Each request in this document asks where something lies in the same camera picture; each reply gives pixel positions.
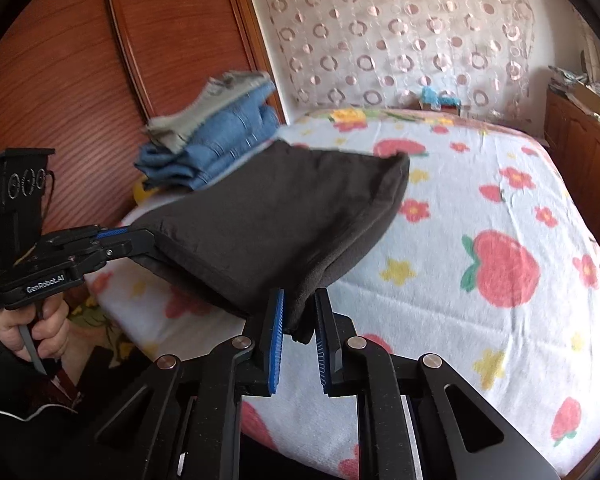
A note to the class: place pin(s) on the black shorts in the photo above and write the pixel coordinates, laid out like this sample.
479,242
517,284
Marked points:
260,230

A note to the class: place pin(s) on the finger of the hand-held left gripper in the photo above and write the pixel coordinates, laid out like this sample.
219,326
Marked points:
117,233
125,251

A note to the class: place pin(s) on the patterned window curtain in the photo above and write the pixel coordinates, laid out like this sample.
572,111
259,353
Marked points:
595,50

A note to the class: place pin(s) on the yellow plush toy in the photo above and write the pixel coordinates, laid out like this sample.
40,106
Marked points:
142,192

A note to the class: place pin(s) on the strawberry print bed sheet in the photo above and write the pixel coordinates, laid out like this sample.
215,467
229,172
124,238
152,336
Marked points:
455,210

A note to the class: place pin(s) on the wooden cabinet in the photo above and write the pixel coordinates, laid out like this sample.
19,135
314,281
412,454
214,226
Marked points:
580,150

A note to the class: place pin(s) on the patterned open box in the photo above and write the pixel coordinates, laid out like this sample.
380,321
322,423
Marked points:
597,97

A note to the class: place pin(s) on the wooden louvered wardrobe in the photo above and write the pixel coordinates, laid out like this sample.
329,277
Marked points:
130,60

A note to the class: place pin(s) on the person's left forearm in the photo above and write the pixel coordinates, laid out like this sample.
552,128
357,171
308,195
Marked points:
10,395

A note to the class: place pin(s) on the person's left hand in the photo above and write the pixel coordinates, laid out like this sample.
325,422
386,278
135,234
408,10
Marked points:
50,332

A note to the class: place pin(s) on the grey folded pants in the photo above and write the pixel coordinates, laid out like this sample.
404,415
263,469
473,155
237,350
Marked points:
200,115

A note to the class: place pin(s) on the blue folded jeans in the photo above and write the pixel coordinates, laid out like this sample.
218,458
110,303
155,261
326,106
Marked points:
220,150

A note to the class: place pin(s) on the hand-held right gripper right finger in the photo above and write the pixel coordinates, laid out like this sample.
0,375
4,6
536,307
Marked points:
323,347

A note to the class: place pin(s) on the circle patterned sheer curtain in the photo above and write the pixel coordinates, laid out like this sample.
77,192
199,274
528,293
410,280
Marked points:
395,30

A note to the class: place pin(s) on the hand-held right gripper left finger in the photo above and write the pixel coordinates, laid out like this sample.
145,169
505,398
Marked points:
275,347

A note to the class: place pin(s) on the cardboard box with blue bag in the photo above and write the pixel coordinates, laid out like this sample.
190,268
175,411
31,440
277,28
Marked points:
437,99

